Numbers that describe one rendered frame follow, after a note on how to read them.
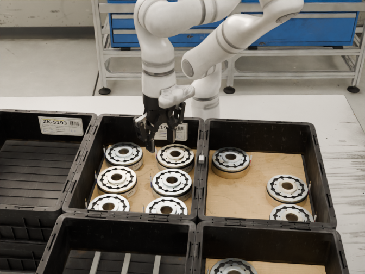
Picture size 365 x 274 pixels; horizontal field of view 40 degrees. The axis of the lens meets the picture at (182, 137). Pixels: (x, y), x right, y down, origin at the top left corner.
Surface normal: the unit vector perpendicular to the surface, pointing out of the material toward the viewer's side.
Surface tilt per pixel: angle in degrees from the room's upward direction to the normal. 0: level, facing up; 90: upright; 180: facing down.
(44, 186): 0
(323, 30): 90
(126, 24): 90
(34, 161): 0
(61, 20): 90
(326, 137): 0
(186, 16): 88
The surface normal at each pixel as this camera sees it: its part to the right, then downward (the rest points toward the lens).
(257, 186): 0.00, -0.81
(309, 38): 0.01, 0.58
